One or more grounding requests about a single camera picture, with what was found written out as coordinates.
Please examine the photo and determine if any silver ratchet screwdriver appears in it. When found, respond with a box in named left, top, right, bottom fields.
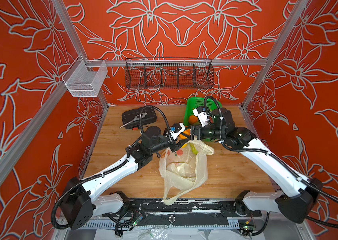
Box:
left=120, top=112, right=147, bottom=129

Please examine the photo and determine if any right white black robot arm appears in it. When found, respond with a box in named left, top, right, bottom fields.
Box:
left=190, top=96, right=338, bottom=229

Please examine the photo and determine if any white wire mesh basket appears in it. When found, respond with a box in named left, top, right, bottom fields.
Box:
left=62, top=55, right=108, bottom=97

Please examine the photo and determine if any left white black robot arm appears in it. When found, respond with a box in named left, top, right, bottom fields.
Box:
left=51, top=105, right=189, bottom=230

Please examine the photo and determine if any yellow apple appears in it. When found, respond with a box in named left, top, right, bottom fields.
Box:
left=190, top=144, right=198, bottom=155

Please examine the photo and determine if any black wire wall basket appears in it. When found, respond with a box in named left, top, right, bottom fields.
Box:
left=125, top=57, right=215, bottom=90

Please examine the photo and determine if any orange fruit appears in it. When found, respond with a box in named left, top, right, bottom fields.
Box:
left=188, top=115, right=199, bottom=125
left=178, top=129, right=191, bottom=140

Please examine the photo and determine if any translucent plastic bag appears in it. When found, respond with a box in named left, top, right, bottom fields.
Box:
left=159, top=140, right=214, bottom=206

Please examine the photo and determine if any small circuit board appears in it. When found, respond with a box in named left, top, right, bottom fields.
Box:
left=239, top=222, right=255, bottom=236

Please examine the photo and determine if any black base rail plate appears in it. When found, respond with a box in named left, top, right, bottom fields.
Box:
left=101, top=197, right=262, bottom=227

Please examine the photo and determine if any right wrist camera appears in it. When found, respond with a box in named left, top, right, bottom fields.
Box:
left=193, top=106, right=215, bottom=127

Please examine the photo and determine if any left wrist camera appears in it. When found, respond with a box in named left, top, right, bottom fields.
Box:
left=144, top=122, right=186, bottom=145

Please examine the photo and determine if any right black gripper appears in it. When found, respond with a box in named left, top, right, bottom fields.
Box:
left=180, top=122, right=227, bottom=140

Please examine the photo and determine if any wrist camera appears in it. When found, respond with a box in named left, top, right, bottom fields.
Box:
left=193, top=106, right=215, bottom=127
left=144, top=122, right=186, bottom=145

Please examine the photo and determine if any black tool case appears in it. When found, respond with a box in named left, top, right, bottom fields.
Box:
left=120, top=107, right=157, bottom=130

